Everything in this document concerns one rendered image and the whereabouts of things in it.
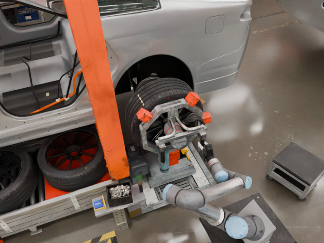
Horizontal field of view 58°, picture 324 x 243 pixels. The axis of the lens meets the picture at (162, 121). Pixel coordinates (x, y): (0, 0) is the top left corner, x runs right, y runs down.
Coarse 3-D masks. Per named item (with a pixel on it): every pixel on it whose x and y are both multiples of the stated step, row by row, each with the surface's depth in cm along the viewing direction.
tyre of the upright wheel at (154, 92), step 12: (156, 84) 238; (168, 84) 237; (180, 84) 242; (132, 96) 245; (144, 96) 234; (156, 96) 228; (168, 96) 229; (180, 96) 234; (132, 108) 240; (144, 108) 229; (132, 120) 238; (132, 132) 242; (168, 144) 268
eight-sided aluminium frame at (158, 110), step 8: (168, 104) 229; (176, 104) 228; (184, 104) 229; (152, 112) 229; (160, 112) 225; (200, 112) 242; (152, 120) 228; (144, 128) 230; (144, 136) 237; (192, 136) 259; (144, 144) 243; (152, 144) 255
